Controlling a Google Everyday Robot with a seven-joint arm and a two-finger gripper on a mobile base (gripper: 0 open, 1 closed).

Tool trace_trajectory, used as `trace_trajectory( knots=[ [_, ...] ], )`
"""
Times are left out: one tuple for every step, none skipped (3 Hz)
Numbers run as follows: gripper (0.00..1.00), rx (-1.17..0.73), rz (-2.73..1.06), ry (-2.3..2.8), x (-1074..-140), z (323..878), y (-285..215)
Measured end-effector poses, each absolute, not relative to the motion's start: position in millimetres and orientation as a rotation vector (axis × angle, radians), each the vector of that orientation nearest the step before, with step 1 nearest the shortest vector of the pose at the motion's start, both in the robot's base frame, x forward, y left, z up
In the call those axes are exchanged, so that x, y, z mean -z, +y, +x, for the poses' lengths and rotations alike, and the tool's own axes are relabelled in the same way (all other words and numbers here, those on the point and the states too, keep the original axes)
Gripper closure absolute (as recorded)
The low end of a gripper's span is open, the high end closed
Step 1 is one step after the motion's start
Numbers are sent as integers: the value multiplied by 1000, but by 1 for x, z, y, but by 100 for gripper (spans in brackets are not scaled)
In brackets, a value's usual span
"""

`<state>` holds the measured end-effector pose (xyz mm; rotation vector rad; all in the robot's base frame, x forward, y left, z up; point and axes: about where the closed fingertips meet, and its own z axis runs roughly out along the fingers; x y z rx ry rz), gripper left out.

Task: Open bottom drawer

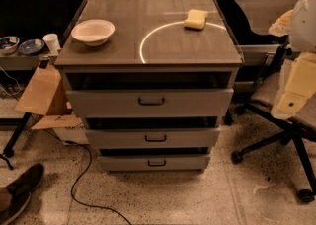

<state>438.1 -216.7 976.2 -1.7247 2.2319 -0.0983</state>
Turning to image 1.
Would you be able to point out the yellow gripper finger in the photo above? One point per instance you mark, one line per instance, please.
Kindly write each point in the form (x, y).
(297, 84)

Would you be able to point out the grey bottom drawer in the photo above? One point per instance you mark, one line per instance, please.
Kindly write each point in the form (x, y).
(158, 159)

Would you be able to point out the grey drawer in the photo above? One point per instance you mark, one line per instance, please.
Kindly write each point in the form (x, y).
(158, 159)
(163, 132)
(148, 94)

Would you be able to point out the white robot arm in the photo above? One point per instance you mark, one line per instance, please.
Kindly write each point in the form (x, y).
(300, 25)

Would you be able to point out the grey drawer cabinet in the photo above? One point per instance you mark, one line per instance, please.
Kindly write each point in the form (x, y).
(150, 37)

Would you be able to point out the grey middle drawer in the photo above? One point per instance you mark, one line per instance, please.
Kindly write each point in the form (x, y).
(163, 132)

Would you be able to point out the grey top drawer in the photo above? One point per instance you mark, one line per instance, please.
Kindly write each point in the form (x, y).
(148, 94)

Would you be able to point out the grey office chair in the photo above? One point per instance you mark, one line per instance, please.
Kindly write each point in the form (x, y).
(294, 129)

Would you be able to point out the yellow sponge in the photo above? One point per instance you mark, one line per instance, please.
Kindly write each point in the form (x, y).
(196, 19)

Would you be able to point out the white paper cup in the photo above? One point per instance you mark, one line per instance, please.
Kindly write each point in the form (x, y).
(52, 42)

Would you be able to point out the brown cardboard box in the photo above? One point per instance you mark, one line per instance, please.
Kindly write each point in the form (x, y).
(45, 96)

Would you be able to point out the low grey side shelf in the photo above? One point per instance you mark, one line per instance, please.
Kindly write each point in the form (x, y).
(17, 61)

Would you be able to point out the white patterned bowl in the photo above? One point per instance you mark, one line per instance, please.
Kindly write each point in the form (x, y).
(8, 45)

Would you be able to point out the black shoe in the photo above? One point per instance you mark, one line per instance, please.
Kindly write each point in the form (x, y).
(15, 196)

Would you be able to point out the black table leg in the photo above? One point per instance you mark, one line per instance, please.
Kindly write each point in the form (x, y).
(21, 123)

